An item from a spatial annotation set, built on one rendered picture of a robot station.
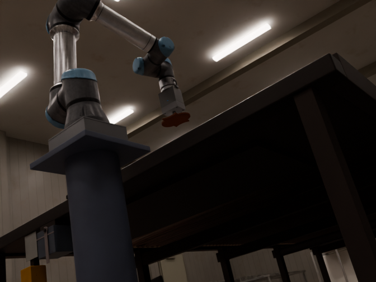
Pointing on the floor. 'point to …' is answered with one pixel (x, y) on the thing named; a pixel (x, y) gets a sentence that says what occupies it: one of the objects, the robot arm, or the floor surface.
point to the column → (97, 203)
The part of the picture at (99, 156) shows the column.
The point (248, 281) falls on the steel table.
